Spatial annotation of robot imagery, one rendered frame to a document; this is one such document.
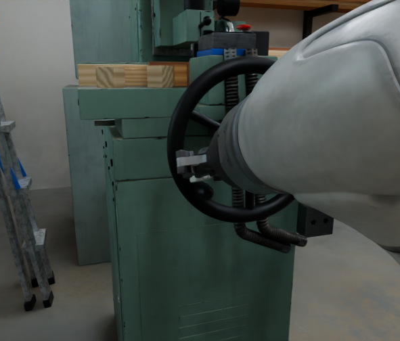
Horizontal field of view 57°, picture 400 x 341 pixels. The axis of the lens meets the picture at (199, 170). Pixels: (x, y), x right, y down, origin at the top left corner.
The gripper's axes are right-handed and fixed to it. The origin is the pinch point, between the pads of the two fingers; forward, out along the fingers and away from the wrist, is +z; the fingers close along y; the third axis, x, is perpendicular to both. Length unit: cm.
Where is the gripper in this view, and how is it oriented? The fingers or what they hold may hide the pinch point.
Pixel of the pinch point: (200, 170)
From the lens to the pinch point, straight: 53.9
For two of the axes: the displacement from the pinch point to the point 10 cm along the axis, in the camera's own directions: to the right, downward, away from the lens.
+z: -2.7, 1.1, 9.6
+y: -9.6, 0.7, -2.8
